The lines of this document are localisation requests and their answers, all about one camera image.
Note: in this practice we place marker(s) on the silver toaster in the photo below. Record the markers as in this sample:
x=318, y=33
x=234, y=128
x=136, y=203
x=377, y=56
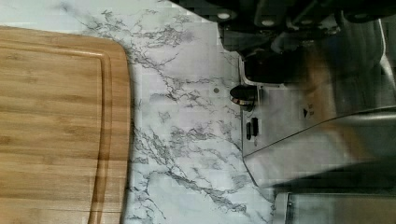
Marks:
x=322, y=109

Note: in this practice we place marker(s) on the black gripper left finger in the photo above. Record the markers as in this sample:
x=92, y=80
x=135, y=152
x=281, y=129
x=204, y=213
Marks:
x=270, y=13

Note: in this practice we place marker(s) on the silver toaster oven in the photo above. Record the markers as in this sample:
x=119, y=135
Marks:
x=334, y=208

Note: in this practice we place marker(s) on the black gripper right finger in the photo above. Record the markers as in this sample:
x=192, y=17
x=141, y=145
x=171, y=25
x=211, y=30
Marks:
x=360, y=11

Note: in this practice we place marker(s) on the bamboo cutting board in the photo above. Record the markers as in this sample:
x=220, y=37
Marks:
x=65, y=128

